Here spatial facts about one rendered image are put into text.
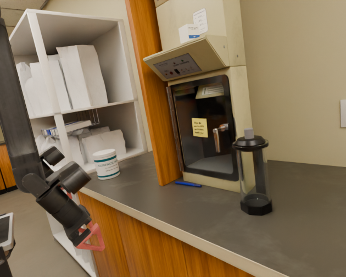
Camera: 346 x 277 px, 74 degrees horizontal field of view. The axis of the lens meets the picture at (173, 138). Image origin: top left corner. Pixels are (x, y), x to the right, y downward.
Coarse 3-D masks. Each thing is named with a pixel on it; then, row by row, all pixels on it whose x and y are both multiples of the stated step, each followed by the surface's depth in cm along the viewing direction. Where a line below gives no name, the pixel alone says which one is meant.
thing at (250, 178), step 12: (264, 144) 68; (240, 156) 71; (252, 156) 69; (264, 156) 70; (240, 168) 73; (252, 168) 70; (264, 168) 70; (240, 180) 74; (252, 180) 71; (264, 180) 71; (252, 192) 72; (264, 192) 71; (252, 204) 72; (264, 204) 72
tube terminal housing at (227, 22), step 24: (192, 0) 83; (216, 0) 76; (168, 24) 94; (216, 24) 79; (240, 24) 83; (240, 48) 83; (216, 72) 83; (240, 72) 84; (240, 96) 84; (240, 120) 84; (240, 192) 89
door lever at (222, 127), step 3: (222, 126) 85; (213, 129) 83; (216, 129) 82; (219, 129) 84; (222, 129) 85; (216, 132) 82; (216, 135) 83; (216, 138) 83; (219, 138) 83; (216, 141) 83; (219, 141) 83; (216, 144) 83; (219, 144) 83; (216, 147) 84; (219, 147) 84; (216, 150) 84; (219, 150) 84
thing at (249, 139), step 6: (246, 132) 71; (252, 132) 71; (240, 138) 73; (246, 138) 72; (252, 138) 71; (258, 138) 70; (240, 144) 70; (246, 144) 69; (252, 144) 68; (258, 144) 68
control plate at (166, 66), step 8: (184, 56) 81; (160, 64) 90; (168, 64) 88; (176, 64) 86; (184, 64) 85; (192, 64) 83; (160, 72) 95; (168, 72) 93; (184, 72) 89; (192, 72) 87
